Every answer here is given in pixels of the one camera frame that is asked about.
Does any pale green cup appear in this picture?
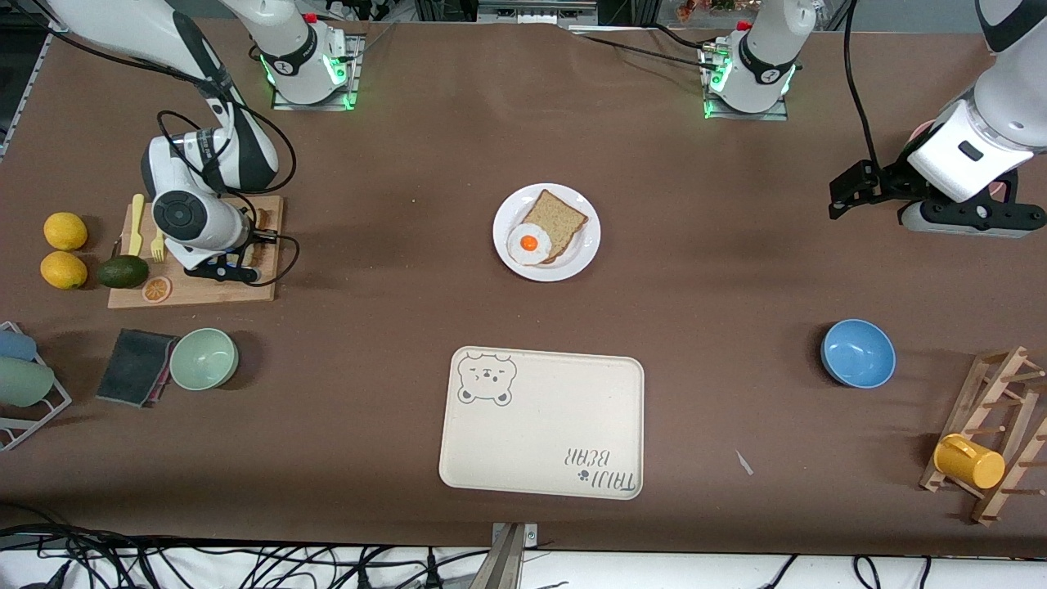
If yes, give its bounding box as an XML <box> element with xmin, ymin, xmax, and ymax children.
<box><xmin>0</xmin><ymin>357</ymin><xmax>56</xmax><ymax>408</ymax></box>

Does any white round plate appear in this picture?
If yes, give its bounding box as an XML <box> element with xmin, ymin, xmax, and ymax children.
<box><xmin>492</xmin><ymin>182</ymin><xmax>602</xmax><ymax>283</ymax></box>

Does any blue bowl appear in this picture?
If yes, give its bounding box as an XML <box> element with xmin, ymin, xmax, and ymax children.
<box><xmin>820</xmin><ymin>319</ymin><xmax>897</xmax><ymax>389</ymax></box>

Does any black table cable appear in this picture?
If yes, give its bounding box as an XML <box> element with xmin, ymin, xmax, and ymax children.
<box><xmin>564</xmin><ymin>25</ymin><xmax>712</xmax><ymax>70</ymax></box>

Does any wooden cutting board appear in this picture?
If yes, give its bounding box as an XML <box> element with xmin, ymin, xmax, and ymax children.
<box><xmin>107</xmin><ymin>195</ymin><xmax>285</xmax><ymax>310</ymax></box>

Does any black floor cable bundle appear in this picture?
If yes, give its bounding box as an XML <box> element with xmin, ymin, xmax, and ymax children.
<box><xmin>0</xmin><ymin>524</ymin><xmax>492</xmax><ymax>589</ymax></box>

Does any yellow lemon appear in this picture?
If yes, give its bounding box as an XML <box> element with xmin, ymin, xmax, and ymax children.
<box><xmin>40</xmin><ymin>250</ymin><xmax>88</xmax><ymax>290</ymax></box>
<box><xmin>43</xmin><ymin>212</ymin><xmax>88</xmax><ymax>251</ymax></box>

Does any aluminium frame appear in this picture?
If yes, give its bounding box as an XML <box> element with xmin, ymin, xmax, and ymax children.
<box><xmin>477</xmin><ymin>0</ymin><xmax>600</xmax><ymax>25</ymax></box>

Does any cream bear print tray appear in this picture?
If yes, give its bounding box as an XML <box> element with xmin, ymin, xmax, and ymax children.
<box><xmin>438</xmin><ymin>346</ymin><xmax>645</xmax><ymax>501</ymax></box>

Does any metal table edge bracket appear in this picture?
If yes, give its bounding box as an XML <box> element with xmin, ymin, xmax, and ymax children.
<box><xmin>479</xmin><ymin>522</ymin><xmax>539</xmax><ymax>589</ymax></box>

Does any pink bowl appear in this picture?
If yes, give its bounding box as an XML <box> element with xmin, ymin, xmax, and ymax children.
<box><xmin>906</xmin><ymin>119</ymin><xmax>1010</xmax><ymax>201</ymax></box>

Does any light blue cup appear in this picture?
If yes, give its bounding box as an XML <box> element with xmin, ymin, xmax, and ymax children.
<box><xmin>0</xmin><ymin>329</ymin><xmax>38</xmax><ymax>362</ymax></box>

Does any white wire dish rack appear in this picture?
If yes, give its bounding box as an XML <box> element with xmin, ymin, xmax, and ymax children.
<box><xmin>0</xmin><ymin>321</ymin><xmax>73</xmax><ymax>452</ymax></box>

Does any dark grey folded cloth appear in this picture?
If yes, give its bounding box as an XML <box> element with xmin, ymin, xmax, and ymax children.
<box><xmin>96</xmin><ymin>329</ymin><xmax>179</xmax><ymax>408</ymax></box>

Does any mint green bowl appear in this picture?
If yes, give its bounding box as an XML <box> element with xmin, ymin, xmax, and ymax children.
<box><xmin>169</xmin><ymin>328</ymin><xmax>240</xmax><ymax>391</ymax></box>

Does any yellow mug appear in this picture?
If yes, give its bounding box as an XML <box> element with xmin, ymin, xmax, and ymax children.
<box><xmin>933</xmin><ymin>434</ymin><xmax>1006</xmax><ymax>490</ymax></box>

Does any green avocado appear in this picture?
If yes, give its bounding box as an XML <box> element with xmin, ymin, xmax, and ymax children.
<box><xmin>97</xmin><ymin>254</ymin><xmax>151</xmax><ymax>290</ymax></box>

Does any toy fried egg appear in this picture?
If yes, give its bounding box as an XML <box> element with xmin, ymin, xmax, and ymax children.
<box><xmin>506</xmin><ymin>223</ymin><xmax>554</xmax><ymax>267</ymax></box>

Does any wooden mug rack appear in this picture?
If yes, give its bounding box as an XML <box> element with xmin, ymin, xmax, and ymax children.
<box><xmin>919</xmin><ymin>346</ymin><xmax>1047</xmax><ymax>526</ymax></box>

